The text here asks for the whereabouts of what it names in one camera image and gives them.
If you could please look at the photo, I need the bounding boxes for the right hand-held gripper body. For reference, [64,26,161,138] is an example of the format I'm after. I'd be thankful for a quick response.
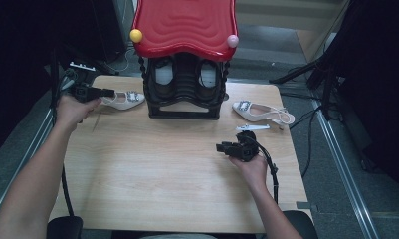
[231,123,272,163]

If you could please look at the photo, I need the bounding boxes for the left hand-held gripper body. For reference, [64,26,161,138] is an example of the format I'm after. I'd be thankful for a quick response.
[65,61,103,105]

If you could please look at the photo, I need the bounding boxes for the white heeled shoe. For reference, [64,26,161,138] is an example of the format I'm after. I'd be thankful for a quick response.
[232,100,297,130]
[99,90,146,112]

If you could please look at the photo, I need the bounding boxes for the black leather shoe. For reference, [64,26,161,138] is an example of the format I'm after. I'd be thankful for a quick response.
[194,59,222,101]
[151,57,177,101]

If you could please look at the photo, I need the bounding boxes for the red and black shoe rack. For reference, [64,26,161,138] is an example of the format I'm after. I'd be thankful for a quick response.
[129,0,240,121]

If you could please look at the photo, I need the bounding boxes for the person's left hand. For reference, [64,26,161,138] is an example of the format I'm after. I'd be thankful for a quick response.
[55,94,102,132]

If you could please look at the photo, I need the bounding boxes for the person's right hand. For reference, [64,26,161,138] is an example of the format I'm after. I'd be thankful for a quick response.
[228,153,270,197]

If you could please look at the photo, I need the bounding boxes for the yellow ball knob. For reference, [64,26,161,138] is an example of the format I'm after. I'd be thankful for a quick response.
[129,28,144,44]

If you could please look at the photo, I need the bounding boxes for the dark curtain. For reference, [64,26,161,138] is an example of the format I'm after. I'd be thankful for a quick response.
[0,0,128,157]
[321,0,399,204]

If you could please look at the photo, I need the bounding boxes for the black chair armrest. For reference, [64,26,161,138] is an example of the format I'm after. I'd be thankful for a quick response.
[281,210,319,239]
[47,215,85,239]

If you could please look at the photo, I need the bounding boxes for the pink ball knob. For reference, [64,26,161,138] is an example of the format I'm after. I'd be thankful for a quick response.
[226,34,240,49]

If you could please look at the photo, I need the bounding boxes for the black tripod stand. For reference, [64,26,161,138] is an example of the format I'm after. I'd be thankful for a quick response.
[269,54,341,121]

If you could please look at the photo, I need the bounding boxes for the white floor cable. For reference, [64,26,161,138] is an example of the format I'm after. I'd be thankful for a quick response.
[101,48,135,76]

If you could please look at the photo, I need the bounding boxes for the right hand-held gripper cable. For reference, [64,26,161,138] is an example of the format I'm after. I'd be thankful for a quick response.
[251,134,281,205]

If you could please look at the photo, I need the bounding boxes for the silver floor rail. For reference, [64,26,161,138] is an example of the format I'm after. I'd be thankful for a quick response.
[0,78,71,233]
[310,99,381,239]

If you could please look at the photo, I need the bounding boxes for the black floor cables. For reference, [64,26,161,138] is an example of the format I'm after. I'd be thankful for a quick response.
[288,105,324,179]

